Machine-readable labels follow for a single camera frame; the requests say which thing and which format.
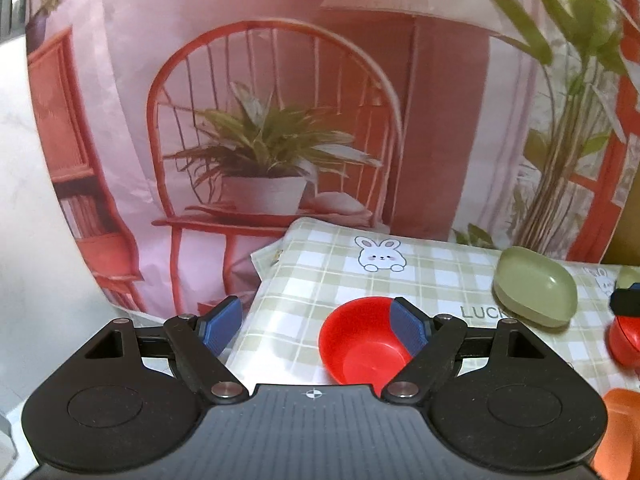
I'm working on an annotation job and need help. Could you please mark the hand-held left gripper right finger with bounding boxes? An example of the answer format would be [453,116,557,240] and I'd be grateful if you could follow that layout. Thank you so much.
[381,297,547,406]

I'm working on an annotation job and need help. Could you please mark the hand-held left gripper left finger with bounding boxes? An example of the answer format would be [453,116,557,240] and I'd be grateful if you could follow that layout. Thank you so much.
[85,296,249,406]

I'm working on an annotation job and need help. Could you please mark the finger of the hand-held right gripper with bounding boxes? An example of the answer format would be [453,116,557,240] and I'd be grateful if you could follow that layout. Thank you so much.
[610,282,640,318]

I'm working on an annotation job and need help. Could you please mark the red plastic bowl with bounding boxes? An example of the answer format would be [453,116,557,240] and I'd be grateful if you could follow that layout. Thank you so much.
[318,297,416,386]
[607,312,640,368]

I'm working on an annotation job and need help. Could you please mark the green checkered rabbit tablecloth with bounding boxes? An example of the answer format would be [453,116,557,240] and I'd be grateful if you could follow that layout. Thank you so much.
[220,217,640,397]

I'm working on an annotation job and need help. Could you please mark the orange plate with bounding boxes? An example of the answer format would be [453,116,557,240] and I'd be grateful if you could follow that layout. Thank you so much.
[592,387,640,480]

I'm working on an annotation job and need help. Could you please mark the printed backdrop cloth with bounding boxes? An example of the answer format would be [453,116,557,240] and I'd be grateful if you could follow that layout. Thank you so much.
[25,0,640,317]

